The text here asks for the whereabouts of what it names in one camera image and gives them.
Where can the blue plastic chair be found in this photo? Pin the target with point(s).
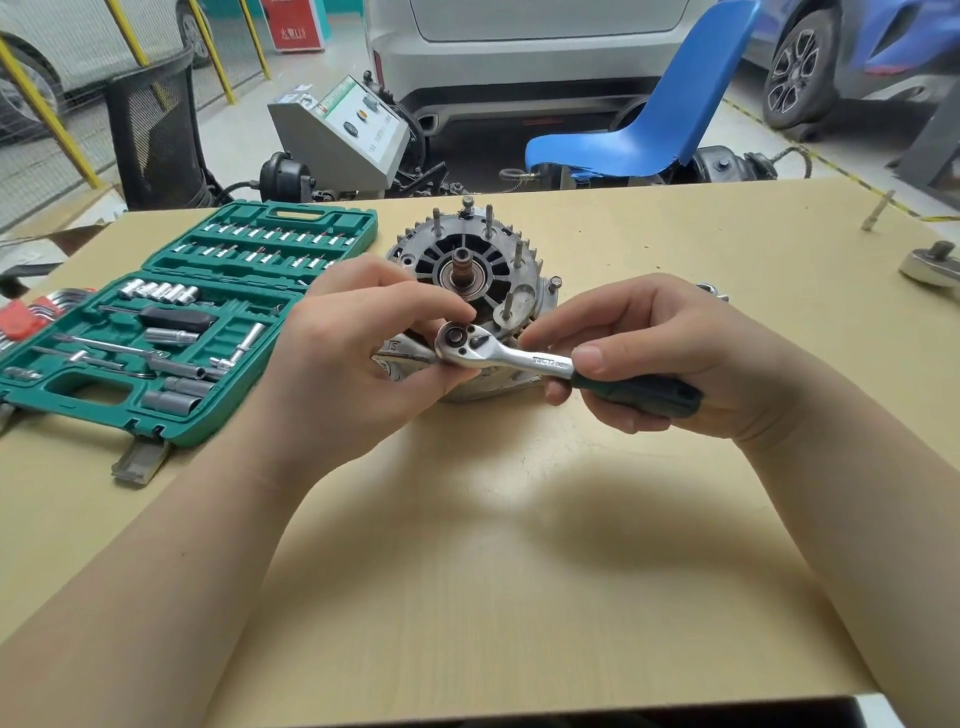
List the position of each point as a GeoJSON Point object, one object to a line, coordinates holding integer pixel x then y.
{"type": "Point", "coordinates": [660, 112]}

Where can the grey metal stand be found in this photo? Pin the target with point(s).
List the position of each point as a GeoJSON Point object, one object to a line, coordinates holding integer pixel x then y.
{"type": "Point", "coordinates": [934, 142]}

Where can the person's right thumb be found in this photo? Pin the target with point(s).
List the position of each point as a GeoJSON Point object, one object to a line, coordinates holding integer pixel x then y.
{"type": "Point", "coordinates": [622, 358]}

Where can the chrome ratchet wrench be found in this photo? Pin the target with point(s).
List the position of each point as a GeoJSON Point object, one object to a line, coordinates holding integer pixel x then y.
{"type": "Point", "coordinates": [934, 268]}

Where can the grey training stand machine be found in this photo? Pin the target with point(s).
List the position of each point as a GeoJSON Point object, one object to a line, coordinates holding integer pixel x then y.
{"type": "Point", "coordinates": [337, 135]}

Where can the long metal bolt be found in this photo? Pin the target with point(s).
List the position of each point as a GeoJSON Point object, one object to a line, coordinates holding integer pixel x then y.
{"type": "Point", "coordinates": [877, 211]}

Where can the person's left fingers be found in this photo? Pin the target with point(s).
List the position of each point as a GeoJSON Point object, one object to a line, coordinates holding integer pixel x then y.
{"type": "Point", "coordinates": [427, 300]}

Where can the red sign board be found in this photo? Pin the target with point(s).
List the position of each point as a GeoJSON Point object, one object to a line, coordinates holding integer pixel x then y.
{"type": "Point", "coordinates": [292, 22]}

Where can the short chrome extension bar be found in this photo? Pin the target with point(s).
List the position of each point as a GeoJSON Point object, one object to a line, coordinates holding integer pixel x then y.
{"type": "Point", "coordinates": [247, 341]}

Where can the person's left forearm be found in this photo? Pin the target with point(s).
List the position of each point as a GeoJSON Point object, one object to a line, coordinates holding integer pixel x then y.
{"type": "Point", "coordinates": [150, 585]}

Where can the black electric motor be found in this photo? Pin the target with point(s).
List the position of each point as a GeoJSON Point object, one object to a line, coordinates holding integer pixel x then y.
{"type": "Point", "coordinates": [285, 178]}

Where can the row of chrome sockets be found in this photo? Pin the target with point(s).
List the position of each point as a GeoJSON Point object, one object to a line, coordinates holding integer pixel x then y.
{"type": "Point", "coordinates": [159, 291]}

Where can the person's right hand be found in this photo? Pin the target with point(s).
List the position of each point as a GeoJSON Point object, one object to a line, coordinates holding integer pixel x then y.
{"type": "Point", "coordinates": [712, 360]}

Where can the red hex key set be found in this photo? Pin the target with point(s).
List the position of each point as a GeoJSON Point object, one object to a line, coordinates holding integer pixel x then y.
{"type": "Point", "coordinates": [30, 319]}

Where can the black screen device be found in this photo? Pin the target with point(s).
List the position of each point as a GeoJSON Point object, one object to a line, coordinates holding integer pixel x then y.
{"type": "Point", "coordinates": [600, 714]}

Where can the person's right forearm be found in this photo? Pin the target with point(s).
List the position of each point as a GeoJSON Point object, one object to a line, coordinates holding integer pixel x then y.
{"type": "Point", "coordinates": [862, 525]}

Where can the black engine part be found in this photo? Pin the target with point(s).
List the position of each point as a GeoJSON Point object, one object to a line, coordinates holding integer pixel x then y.
{"type": "Point", "coordinates": [739, 165]}

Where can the person's left hand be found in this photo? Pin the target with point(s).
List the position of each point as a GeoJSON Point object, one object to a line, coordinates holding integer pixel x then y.
{"type": "Point", "coordinates": [337, 375]}

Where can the large chrome deep socket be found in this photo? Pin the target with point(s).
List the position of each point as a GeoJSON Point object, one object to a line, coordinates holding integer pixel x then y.
{"type": "Point", "coordinates": [172, 403]}
{"type": "Point", "coordinates": [191, 387]}

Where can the long chrome sliding bar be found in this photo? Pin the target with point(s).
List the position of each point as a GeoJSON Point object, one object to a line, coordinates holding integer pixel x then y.
{"type": "Point", "coordinates": [105, 343]}

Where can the green plastic tool case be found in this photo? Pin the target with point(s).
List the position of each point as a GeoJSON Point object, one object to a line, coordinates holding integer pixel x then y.
{"type": "Point", "coordinates": [97, 375]}

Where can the blue car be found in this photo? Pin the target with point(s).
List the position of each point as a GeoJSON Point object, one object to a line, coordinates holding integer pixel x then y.
{"type": "Point", "coordinates": [847, 52]}

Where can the silver car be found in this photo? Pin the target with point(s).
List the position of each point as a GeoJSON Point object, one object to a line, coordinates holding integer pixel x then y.
{"type": "Point", "coordinates": [45, 45]}

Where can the brown cardboard sheet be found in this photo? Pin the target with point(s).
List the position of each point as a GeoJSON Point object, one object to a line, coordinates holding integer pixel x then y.
{"type": "Point", "coordinates": [60, 225]}

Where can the rows of small bit sockets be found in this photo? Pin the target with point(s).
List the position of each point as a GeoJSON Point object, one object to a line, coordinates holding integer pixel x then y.
{"type": "Point", "coordinates": [262, 240]}

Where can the grey metal alternator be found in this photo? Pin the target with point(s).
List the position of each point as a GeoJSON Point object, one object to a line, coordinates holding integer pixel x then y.
{"type": "Point", "coordinates": [495, 277]}

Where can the black mesh chair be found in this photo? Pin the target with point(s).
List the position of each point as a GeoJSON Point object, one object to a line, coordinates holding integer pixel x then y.
{"type": "Point", "coordinates": [154, 135]}

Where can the yellow metal fence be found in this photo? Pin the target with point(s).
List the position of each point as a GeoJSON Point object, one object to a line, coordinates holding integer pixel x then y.
{"type": "Point", "coordinates": [45, 109]}

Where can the white car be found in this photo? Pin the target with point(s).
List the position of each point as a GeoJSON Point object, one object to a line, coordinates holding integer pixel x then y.
{"type": "Point", "coordinates": [525, 52]}

